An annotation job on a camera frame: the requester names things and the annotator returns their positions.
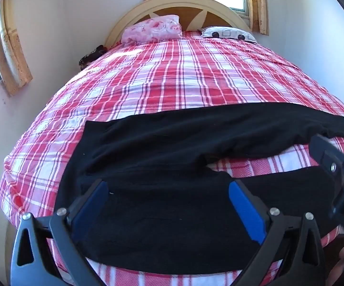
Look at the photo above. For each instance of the red plaid bed sheet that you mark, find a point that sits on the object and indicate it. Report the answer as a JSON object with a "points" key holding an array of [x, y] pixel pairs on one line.
{"points": [[166, 74]]}

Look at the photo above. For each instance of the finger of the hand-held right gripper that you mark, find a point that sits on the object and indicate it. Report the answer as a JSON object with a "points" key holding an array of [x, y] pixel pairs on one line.
{"points": [[323, 153]]}

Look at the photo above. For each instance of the person's right hand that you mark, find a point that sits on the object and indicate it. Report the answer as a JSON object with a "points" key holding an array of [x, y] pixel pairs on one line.
{"points": [[343, 259]]}

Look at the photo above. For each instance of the dark patterned cloth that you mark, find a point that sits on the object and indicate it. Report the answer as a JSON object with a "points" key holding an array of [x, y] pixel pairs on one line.
{"points": [[91, 55]]}

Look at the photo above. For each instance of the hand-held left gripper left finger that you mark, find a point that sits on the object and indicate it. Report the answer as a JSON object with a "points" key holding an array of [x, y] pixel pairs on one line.
{"points": [[91, 205]]}

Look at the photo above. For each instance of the black pants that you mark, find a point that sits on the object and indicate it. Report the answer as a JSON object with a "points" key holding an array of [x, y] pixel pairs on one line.
{"points": [[166, 161]]}

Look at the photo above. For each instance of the white pillow with dark pattern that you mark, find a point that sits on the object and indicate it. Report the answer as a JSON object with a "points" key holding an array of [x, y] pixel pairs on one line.
{"points": [[230, 32]]}

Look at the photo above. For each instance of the pink floral pillow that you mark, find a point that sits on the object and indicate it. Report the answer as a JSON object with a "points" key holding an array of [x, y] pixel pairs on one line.
{"points": [[152, 29]]}

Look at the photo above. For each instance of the cream wooden headboard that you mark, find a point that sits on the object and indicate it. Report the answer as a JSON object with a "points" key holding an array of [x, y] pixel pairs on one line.
{"points": [[174, 7]]}

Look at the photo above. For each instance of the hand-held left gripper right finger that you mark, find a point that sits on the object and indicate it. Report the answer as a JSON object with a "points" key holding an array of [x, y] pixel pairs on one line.
{"points": [[244, 208]]}

